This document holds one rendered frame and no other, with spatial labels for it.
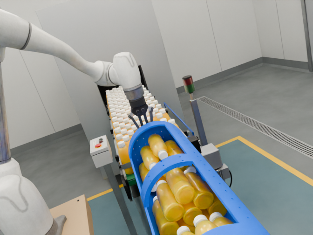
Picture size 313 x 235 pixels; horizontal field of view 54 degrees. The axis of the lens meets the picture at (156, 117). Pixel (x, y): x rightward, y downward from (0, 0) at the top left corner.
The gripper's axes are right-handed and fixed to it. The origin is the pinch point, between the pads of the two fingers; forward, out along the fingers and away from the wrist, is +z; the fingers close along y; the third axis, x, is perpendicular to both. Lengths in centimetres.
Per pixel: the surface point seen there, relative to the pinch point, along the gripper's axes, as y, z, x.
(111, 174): 26.3, 26.9, -27.9
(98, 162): 29.8, 12.7, -19.9
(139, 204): 18, 65, -45
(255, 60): -287, 105, -445
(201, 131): -38, 29, -46
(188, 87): -37, -3, -45
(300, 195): -106, 116, -53
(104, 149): 24.2, 6.9, -19.9
